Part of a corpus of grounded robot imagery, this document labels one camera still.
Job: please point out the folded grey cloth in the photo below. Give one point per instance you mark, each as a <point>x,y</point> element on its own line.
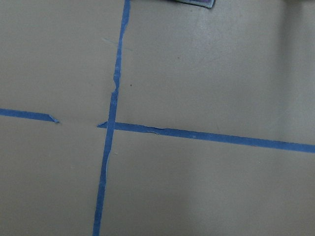
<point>201,3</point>

